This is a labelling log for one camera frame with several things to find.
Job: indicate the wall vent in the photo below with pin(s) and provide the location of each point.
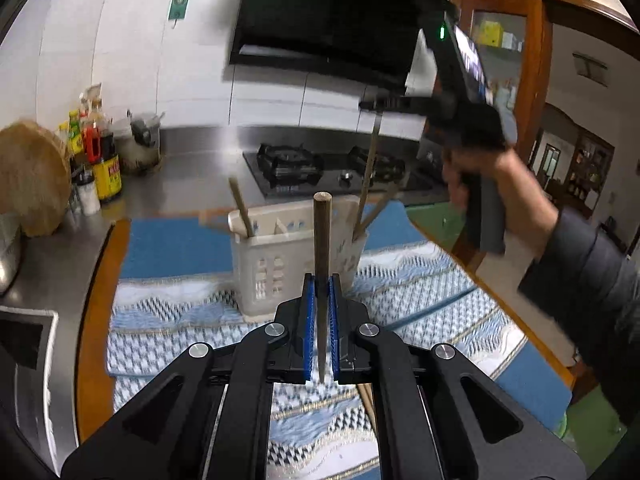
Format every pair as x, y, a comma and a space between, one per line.
590, 67

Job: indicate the black range hood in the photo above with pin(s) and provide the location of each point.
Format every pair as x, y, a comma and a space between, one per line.
325, 25

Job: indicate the black gas stove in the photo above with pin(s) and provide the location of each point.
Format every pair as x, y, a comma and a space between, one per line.
310, 170

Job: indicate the green wall socket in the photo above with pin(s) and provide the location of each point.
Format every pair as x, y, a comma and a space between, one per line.
180, 5

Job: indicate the metal colander bowl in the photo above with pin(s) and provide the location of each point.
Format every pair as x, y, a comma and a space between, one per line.
9, 260

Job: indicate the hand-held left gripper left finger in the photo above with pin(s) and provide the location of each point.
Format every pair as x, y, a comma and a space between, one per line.
310, 330

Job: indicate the blue patterned woven mat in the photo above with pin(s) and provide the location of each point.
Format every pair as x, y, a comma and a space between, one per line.
175, 255
450, 340

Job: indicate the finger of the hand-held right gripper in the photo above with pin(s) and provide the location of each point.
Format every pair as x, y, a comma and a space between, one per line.
400, 105

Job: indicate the person's right forearm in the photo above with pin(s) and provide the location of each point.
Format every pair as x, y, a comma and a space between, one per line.
595, 300

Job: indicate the metal pot with lid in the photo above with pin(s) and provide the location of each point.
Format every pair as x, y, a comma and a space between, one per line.
137, 145

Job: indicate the wooden glass door cabinet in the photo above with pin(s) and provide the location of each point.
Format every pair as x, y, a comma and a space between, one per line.
535, 60

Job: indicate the white plastic chopstick holder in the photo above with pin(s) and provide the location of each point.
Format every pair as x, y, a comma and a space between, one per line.
260, 270

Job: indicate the white jar with black lid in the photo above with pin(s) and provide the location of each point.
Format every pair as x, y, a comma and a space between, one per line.
87, 197

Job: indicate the person's right hand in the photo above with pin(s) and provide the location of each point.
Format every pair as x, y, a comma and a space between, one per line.
525, 200

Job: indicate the single wooden chopstick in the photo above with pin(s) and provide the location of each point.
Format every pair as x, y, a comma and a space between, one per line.
321, 240
369, 175
241, 207
382, 205

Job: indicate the yellow green seasoning bottle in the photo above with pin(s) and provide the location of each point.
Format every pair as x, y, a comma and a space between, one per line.
74, 132

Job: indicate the black kitchen sink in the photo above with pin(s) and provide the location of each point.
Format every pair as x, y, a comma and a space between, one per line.
25, 350

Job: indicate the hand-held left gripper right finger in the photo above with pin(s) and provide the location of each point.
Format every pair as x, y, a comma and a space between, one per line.
336, 330

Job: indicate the yellow label sauce bottle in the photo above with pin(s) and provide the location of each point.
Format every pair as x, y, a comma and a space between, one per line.
107, 175

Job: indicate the round wooden cutting board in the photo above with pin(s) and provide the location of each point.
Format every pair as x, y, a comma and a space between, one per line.
32, 180

